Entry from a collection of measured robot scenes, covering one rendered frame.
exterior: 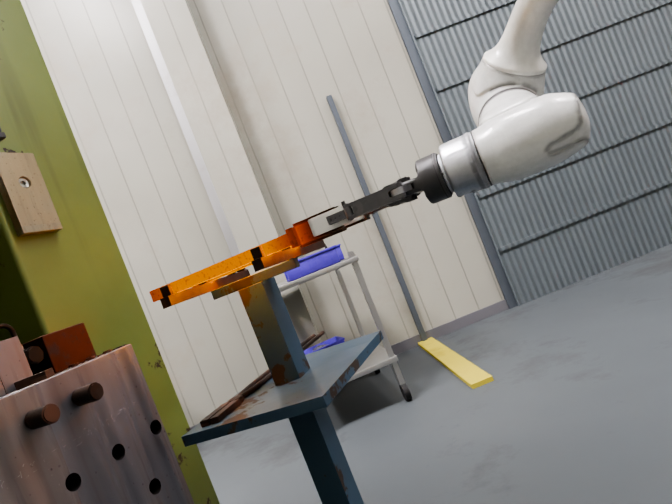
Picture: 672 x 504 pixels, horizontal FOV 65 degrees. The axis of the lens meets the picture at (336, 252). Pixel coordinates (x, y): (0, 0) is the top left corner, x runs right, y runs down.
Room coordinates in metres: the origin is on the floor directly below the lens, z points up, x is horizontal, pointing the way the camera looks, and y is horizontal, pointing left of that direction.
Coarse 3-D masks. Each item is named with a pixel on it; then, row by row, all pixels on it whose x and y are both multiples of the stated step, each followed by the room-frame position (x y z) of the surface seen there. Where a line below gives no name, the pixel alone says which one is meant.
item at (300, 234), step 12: (312, 216) 0.89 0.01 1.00; (300, 228) 0.91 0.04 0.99; (336, 228) 0.89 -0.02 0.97; (276, 240) 0.92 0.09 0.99; (288, 240) 0.91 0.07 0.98; (300, 240) 0.91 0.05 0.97; (312, 240) 0.90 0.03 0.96; (264, 252) 0.93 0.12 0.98; (216, 264) 0.97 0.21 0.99; (228, 264) 0.96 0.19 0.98; (240, 264) 0.95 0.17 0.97; (192, 276) 0.99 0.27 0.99; (204, 276) 0.98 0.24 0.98; (216, 276) 0.98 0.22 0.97; (180, 288) 1.00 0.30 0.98; (156, 300) 1.02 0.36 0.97
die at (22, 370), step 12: (0, 348) 0.78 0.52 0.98; (12, 348) 0.80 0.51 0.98; (0, 360) 0.77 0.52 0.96; (12, 360) 0.79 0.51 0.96; (24, 360) 0.81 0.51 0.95; (0, 372) 0.77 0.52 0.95; (12, 372) 0.78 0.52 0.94; (24, 372) 0.80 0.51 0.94; (0, 384) 0.76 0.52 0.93; (12, 384) 0.78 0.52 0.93; (0, 396) 0.76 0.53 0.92
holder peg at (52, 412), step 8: (40, 408) 0.71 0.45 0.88; (48, 408) 0.71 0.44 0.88; (56, 408) 0.72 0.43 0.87; (32, 416) 0.71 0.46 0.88; (40, 416) 0.70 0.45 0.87; (48, 416) 0.70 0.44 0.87; (56, 416) 0.71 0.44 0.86; (32, 424) 0.71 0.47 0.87; (40, 424) 0.71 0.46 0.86; (48, 424) 0.71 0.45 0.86
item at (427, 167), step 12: (432, 156) 0.81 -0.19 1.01; (420, 168) 0.81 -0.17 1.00; (432, 168) 0.80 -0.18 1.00; (408, 180) 0.81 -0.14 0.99; (420, 180) 0.80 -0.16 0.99; (432, 180) 0.80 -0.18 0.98; (444, 180) 0.80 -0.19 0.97; (408, 192) 0.81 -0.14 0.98; (420, 192) 0.87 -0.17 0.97; (432, 192) 0.81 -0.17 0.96; (444, 192) 0.81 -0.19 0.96
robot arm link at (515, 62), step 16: (528, 0) 0.75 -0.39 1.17; (544, 0) 0.74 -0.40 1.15; (512, 16) 0.80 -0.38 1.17; (528, 16) 0.77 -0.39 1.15; (544, 16) 0.77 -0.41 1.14; (512, 32) 0.81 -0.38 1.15; (528, 32) 0.79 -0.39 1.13; (496, 48) 0.84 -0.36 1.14; (512, 48) 0.81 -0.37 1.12; (528, 48) 0.81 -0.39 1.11; (480, 64) 0.87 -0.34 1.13; (496, 64) 0.83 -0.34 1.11; (512, 64) 0.82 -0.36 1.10; (528, 64) 0.82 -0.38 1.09; (544, 64) 0.84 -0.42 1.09; (480, 80) 0.85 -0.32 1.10; (496, 80) 0.83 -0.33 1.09; (512, 80) 0.82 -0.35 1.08; (528, 80) 0.82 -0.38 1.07; (544, 80) 0.84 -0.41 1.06; (480, 96) 0.85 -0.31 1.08
